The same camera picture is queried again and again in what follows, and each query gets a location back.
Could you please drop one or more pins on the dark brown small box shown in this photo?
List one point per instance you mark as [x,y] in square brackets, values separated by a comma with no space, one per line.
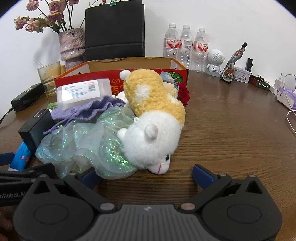
[260,83]

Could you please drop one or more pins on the clear plastic box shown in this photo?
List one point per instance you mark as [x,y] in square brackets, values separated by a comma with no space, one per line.
[81,92]

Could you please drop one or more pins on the grey glass cup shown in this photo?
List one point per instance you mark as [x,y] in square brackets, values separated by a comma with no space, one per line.
[48,74]

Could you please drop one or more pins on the yellow cup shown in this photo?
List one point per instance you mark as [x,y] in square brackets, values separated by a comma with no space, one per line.
[63,68]

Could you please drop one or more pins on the small black device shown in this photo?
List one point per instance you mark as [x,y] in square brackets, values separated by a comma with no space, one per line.
[249,64]

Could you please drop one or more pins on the black plug charger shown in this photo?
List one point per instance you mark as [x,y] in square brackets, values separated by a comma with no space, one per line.
[37,129]

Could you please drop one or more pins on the purple knitted pouch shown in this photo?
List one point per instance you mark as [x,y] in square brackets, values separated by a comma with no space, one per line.
[92,109]

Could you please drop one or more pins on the iridescent organza bag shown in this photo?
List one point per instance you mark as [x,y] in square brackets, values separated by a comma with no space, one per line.
[92,139]

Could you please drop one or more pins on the white printed tin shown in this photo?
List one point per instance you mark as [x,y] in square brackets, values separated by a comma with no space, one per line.
[241,75]

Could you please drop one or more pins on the clear plastic water bottle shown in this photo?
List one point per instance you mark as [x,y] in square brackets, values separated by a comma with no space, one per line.
[171,44]
[186,48]
[200,53]

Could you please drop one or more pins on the black power adapter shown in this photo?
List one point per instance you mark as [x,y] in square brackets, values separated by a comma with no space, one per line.
[27,97]

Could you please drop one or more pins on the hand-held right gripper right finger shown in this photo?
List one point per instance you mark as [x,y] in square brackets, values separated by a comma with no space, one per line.
[203,177]

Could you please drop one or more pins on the purple and white box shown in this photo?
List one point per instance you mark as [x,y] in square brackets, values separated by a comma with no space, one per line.
[286,98]

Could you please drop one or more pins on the yellow and white plush toy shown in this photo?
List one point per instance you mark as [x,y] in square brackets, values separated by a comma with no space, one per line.
[152,139]

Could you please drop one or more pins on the red fabric rose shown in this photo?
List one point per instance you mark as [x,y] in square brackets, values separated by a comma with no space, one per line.
[184,95]

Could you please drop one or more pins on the white robot speaker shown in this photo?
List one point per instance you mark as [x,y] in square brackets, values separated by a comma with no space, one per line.
[216,60]

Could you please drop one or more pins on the dried pink flower bunch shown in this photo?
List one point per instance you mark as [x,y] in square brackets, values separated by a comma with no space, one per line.
[54,14]

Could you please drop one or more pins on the purple ceramic vase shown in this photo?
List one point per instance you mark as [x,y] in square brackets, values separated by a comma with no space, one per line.
[71,46]

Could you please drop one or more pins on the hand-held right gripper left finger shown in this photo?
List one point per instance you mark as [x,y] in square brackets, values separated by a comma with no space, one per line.
[89,178]

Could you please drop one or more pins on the decorated bottle with black cap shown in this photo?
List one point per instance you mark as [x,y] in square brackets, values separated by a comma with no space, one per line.
[229,69]

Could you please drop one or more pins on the blue packet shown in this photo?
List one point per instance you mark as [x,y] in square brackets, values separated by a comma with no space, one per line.
[19,157]

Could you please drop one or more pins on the white plug charger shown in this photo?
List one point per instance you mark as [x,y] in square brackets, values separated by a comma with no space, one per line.
[276,87]

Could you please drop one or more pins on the clear glass stirring rod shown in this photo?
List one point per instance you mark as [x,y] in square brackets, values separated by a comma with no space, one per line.
[44,70]

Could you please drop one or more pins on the red cardboard box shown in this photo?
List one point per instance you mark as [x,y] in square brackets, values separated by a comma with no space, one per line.
[129,63]

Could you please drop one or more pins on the black paper bag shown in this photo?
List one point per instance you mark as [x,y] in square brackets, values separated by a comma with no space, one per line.
[115,27]

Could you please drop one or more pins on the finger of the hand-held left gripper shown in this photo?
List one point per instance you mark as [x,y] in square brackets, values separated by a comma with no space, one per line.
[39,171]
[7,159]

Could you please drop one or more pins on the green binder clip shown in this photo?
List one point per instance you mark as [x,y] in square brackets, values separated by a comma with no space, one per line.
[113,3]

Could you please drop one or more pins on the wooden desk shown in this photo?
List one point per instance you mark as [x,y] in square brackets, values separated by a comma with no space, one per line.
[231,139]

